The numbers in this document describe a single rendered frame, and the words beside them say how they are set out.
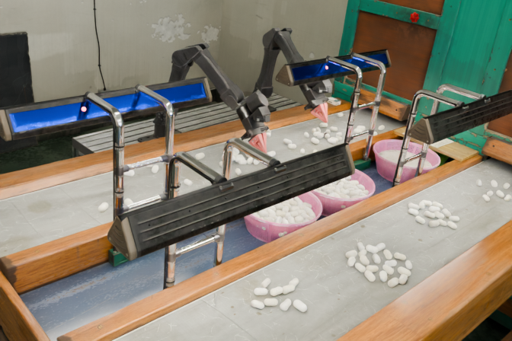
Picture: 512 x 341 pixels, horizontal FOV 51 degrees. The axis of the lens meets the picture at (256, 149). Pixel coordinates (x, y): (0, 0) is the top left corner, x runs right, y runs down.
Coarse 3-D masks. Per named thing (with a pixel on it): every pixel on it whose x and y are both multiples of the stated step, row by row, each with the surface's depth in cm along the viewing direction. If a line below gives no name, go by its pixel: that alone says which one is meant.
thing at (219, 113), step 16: (272, 96) 296; (192, 112) 260; (208, 112) 264; (224, 112) 265; (128, 128) 234; (144, 128) 236; (176, 128) 240; (192, 128) 242; (80, 144) 216; (96, 144) 217; (112, 144) 218; (128, 144) 220
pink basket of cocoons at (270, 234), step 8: (304, 200) 179; (312, 200) 177; (312, 208) 176; (320, 208) 170; (248, 216) 164; (248, 224) 167; (256, 224) 163; (264, 224) 160; (272, 224) 159; (280, 224) 158; (288, 224) 159; (296, 224) 159; (304, 224) 160; (256, 232) 166; (264, 232) 163; (272, 232) 162; (288, 232) 161; (264, 240) 165; (272, 240) 164
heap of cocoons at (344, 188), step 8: (328, 184) 191; (336, 184) 195; (344, 184) 192; (352, 184) 193; (360, 184) 193; (320, 192) 184; (328, 192) 186; (336, 192) 187; (344, 192) 187; (352, 192) 187; (360, 192) 188; (368, 192) 189
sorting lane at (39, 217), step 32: (288, 128) 236; (320, 128) 240; (288, 160) 206; (32, 192) 165; (64, 192) 167; (96, 192) 169; (128, 192) 171; (160, 192) 174; (0, 224) 148; (32, 224) 150; (64, 224) 152; (96, 224) 153; (0, 256) 136
